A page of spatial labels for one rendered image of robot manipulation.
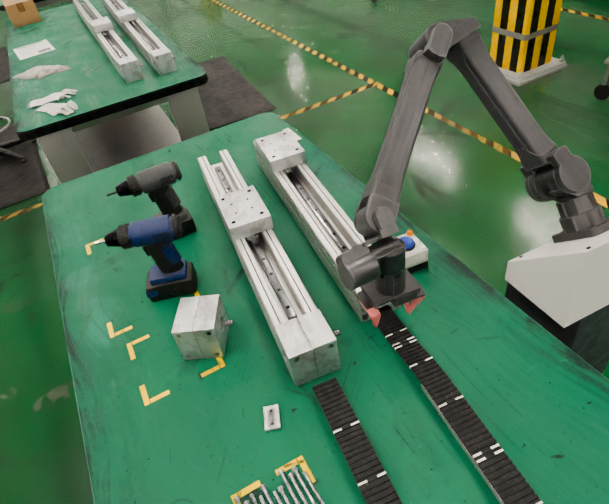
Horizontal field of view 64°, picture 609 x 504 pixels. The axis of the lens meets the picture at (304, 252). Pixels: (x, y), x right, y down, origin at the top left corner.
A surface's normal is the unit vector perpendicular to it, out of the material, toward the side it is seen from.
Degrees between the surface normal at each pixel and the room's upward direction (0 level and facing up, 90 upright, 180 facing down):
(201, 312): 0
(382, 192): 46
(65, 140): 90
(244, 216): 0
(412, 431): 0
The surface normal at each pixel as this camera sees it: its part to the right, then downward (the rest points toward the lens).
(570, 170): 0.25, -0.11
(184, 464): -0.14, -0.75
